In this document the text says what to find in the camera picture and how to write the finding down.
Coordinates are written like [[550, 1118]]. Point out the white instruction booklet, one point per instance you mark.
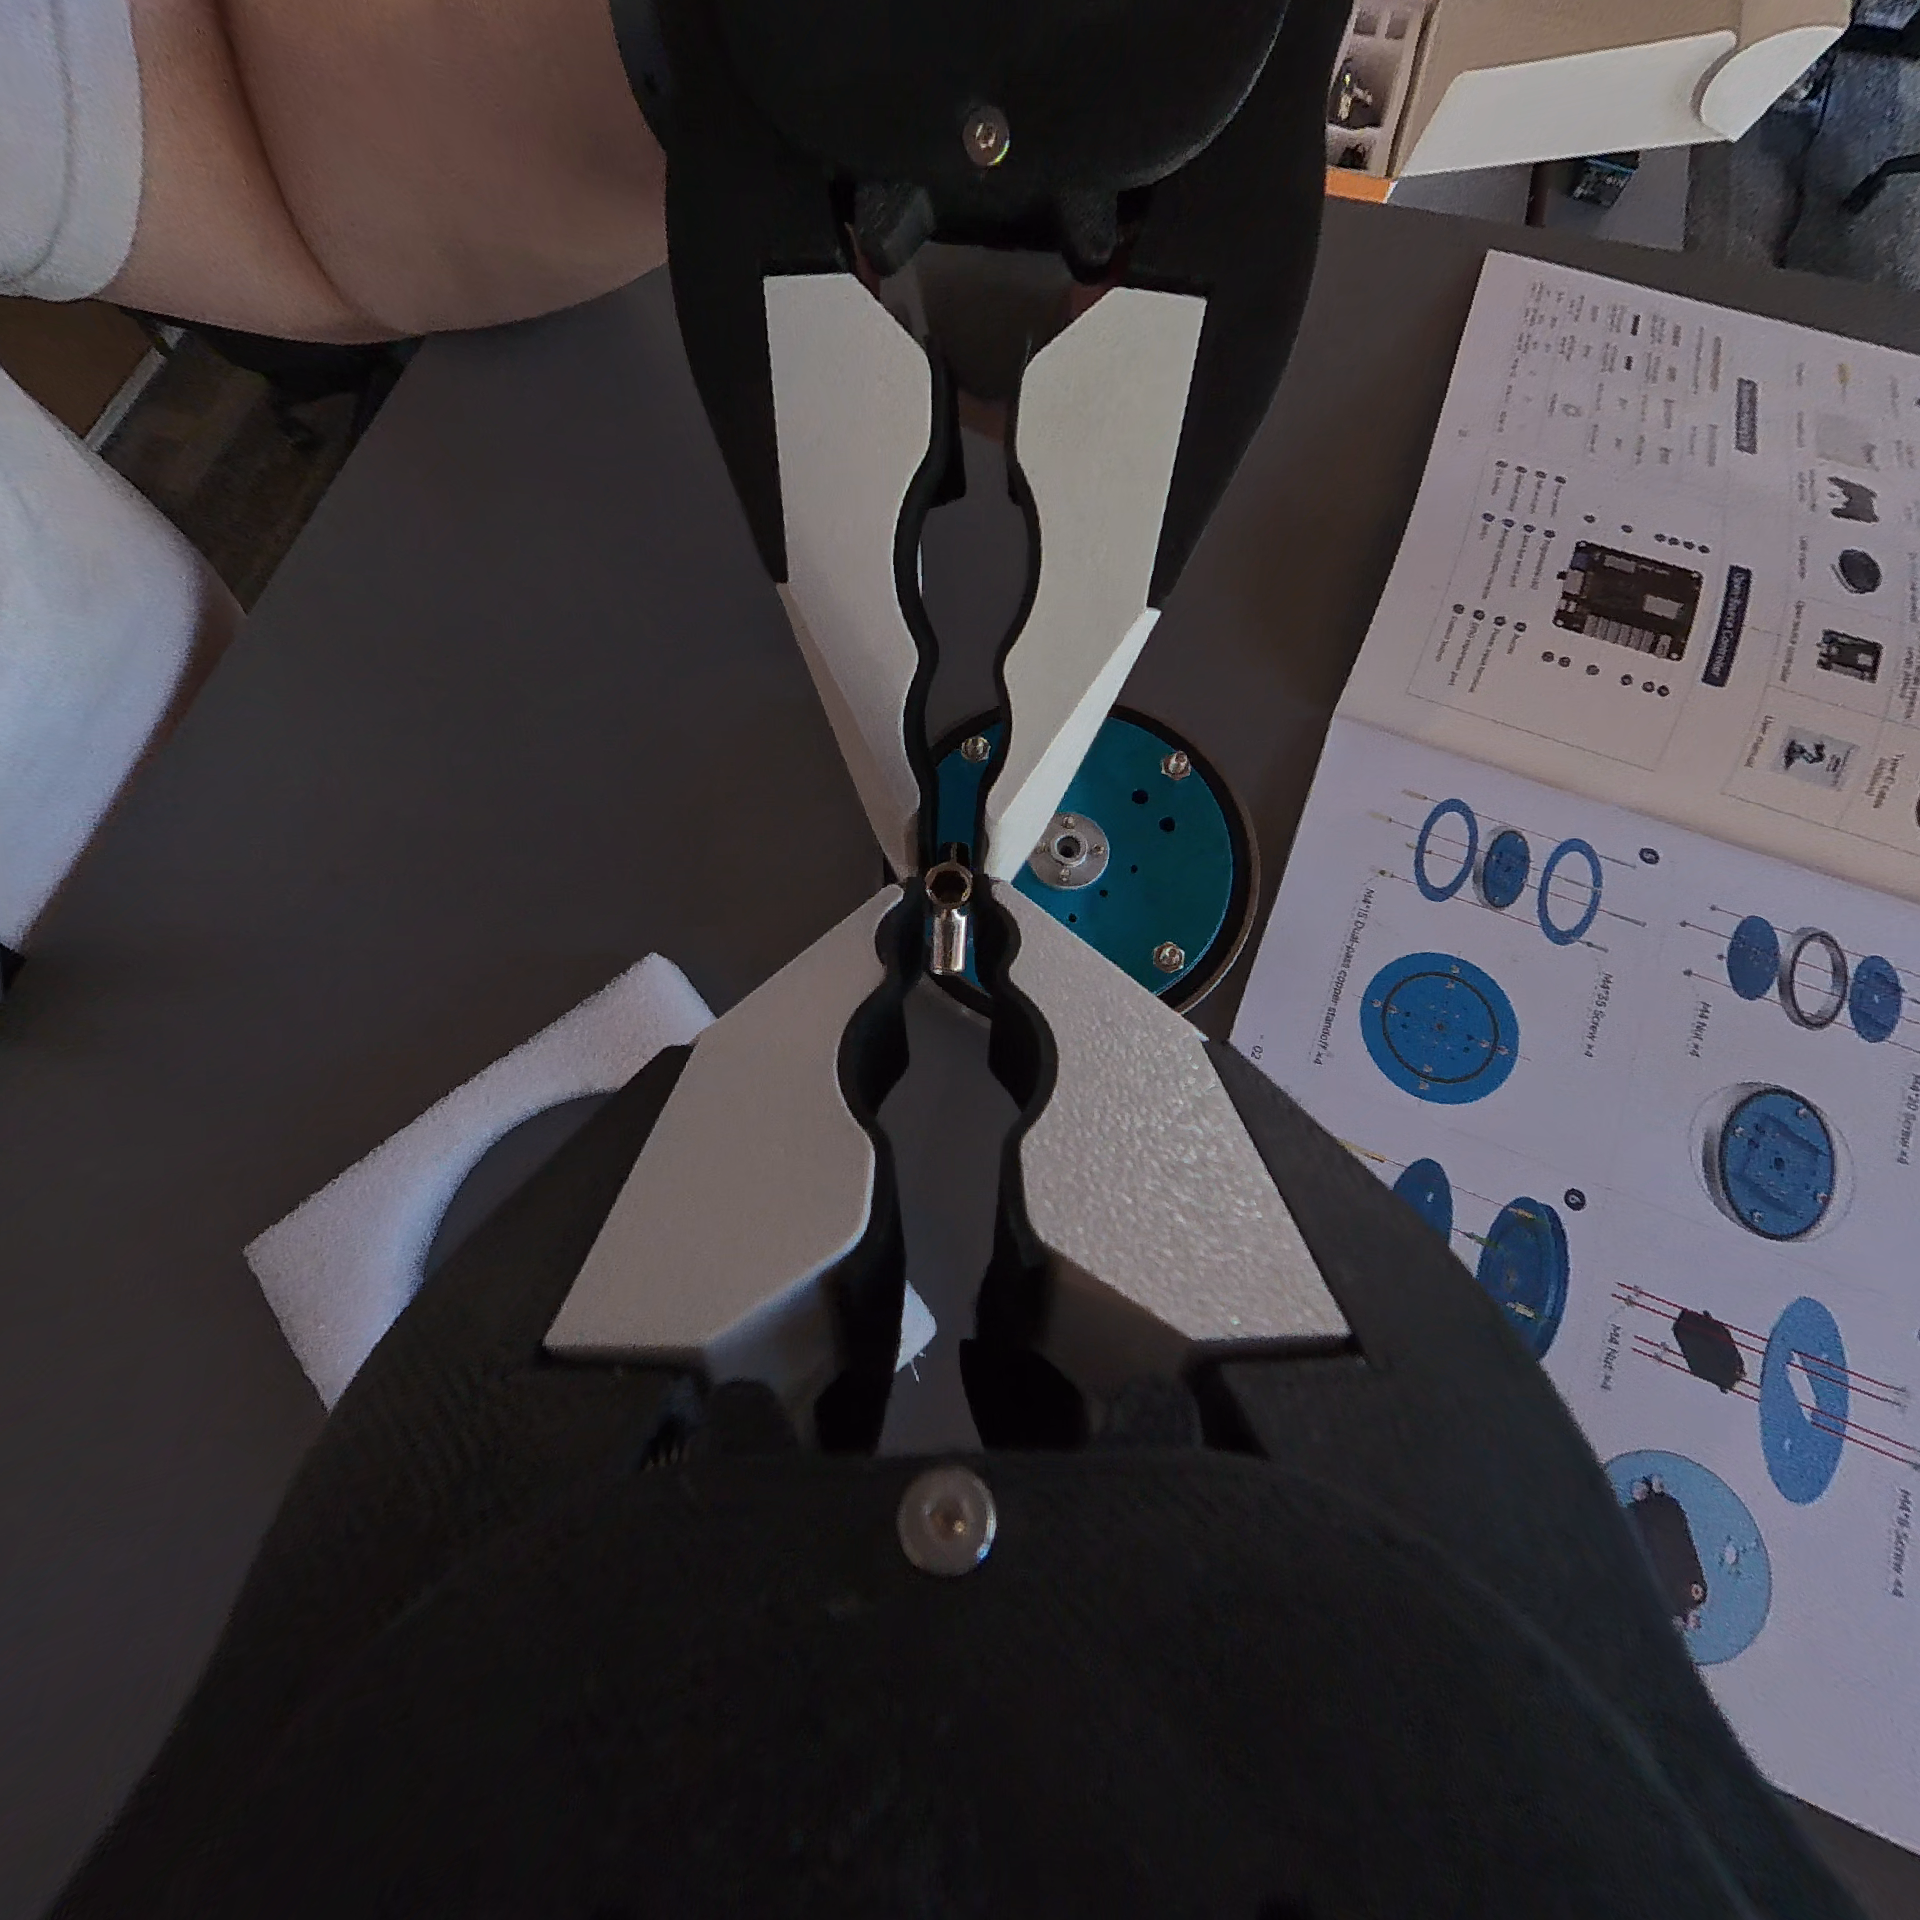
[[1652, 839]]

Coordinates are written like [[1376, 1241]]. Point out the person's left forearm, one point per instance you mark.
[[419, 155]]

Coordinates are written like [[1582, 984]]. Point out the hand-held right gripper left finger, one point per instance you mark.
[[722, 1198]]

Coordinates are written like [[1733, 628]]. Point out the white foam square with hole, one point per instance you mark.
[[482, 1078]]

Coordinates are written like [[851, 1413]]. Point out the dark grey desk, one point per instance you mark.
[[524, 676]]

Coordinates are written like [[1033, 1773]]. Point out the blue round base plate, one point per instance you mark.
[[1153, 885]]

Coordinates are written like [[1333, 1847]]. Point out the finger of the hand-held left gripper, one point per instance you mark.
[[1116, 449], [841, 449]]

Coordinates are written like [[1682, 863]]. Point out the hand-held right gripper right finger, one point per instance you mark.
[[1183, 1198]]

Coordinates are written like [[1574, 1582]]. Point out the small metal socket wrench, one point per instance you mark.
[[949, 952]]

